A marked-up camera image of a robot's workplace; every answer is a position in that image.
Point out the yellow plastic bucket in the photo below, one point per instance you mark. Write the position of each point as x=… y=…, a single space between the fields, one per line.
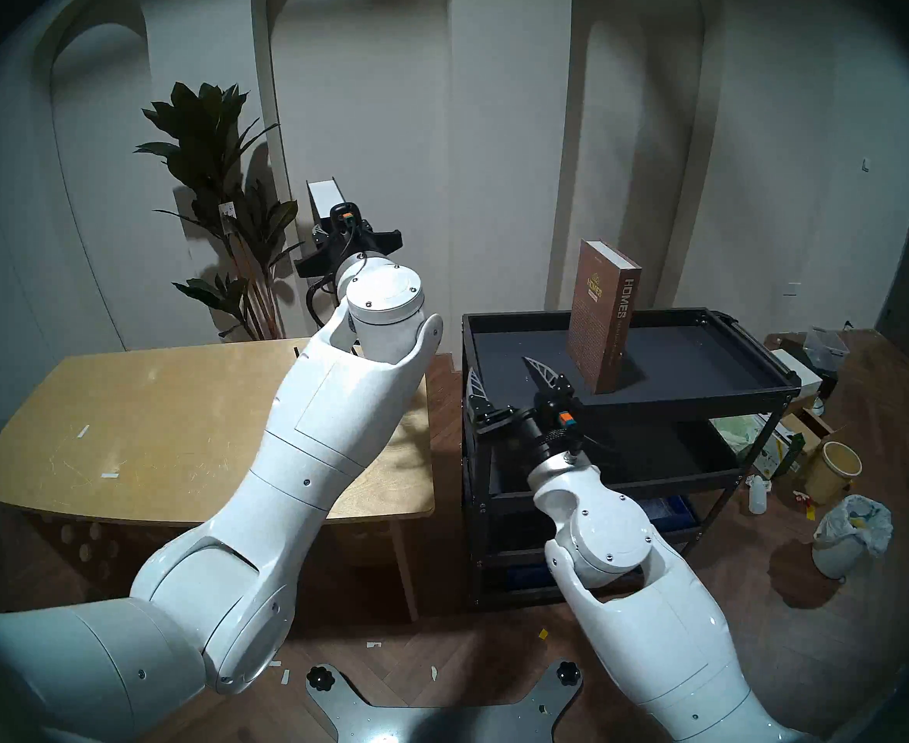
x=832 y=474

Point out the black CENTURY book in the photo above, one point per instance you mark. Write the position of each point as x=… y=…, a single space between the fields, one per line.
x=324 y=198

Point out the open cardboard box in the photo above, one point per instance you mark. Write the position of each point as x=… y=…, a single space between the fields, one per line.
x=806 y=424

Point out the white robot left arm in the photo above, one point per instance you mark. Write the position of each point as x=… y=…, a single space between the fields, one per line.
x=315 y=455

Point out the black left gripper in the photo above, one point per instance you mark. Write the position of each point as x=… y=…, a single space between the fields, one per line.
x=346 y=242

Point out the white bagged trash bin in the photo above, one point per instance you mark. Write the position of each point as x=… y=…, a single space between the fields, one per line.
x=849 y=532

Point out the clear plastic storage box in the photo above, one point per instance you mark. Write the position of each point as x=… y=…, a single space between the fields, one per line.
x=824 y=348

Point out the white box beside cart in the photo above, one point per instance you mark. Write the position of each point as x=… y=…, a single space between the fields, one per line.
x=799 y=370

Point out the brown HOMES book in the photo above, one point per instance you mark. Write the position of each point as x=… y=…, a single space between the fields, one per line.
x=597 y=316

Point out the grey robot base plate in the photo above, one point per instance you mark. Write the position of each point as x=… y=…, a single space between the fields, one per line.
x=439 y=726

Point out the tall green potted plant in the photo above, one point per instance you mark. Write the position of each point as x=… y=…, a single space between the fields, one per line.
x=207 y=153

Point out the black three-tier utility cart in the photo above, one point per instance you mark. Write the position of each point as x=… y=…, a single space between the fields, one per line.
x=686 y=362

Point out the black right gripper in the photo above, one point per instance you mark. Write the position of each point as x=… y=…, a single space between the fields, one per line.
x=547 y=424

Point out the small white plastic bottle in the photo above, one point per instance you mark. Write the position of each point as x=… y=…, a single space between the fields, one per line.
x=758 y=498

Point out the light wooden table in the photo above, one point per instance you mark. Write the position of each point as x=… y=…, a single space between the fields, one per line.
x=129 y=432

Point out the blue bin in cart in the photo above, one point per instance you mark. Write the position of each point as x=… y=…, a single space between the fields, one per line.
x=675 y=509

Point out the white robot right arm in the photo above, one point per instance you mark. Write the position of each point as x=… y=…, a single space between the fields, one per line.
x=640 y=594

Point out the black base knob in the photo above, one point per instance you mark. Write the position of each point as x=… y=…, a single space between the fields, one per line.
x=320 y=678
x=568 y=674

